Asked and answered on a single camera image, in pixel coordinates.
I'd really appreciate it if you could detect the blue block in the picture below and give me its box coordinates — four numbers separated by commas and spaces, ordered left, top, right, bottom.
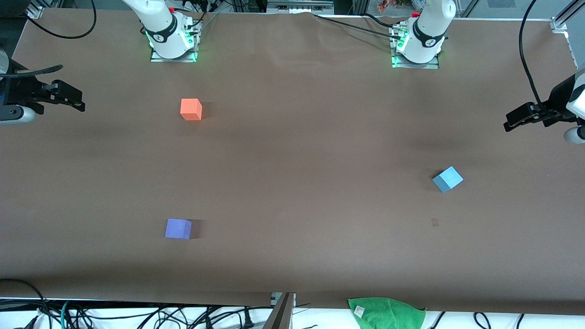
432, 166, 464, 193

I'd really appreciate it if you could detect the orange block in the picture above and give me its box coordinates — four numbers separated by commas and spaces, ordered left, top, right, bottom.
180, 98, 203, 121

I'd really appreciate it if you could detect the purple block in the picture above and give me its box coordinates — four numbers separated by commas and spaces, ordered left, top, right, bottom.
165, 218, 193, 240

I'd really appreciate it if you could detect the brown table cover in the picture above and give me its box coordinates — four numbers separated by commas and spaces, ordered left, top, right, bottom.
0, 8, 585, 316

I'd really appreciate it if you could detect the green cloth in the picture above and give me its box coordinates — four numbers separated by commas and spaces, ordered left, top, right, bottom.
347, 297, 426, 329

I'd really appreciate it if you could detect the grey equipment box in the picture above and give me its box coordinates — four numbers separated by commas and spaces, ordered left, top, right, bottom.
266, 0, 335, 15

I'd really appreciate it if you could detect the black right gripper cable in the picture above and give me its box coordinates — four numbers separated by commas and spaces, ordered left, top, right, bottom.
0, 0, 97, 78

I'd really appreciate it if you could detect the aluminium frame corner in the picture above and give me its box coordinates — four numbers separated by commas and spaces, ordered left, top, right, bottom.
25, 0, 52, 19
551, 0, 585, 33

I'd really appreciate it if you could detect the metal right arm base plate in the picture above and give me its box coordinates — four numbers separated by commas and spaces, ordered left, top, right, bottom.
150, 23, 198, 63

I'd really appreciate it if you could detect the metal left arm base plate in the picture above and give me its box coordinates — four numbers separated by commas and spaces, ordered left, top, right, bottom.
391, 25, 440, 70

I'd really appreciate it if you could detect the long black base cable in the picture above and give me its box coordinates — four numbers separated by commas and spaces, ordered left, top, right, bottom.
313, 13, 403, 39

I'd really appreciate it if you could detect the black floor cable loop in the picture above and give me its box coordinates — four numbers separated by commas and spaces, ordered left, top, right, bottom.
0, 279, 53, 329

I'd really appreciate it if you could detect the teal cable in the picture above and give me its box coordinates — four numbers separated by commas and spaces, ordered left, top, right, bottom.
60, 301, 76, 329

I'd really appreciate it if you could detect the aluminium post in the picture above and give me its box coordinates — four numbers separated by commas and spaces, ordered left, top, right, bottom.
263, 292, 297, 329

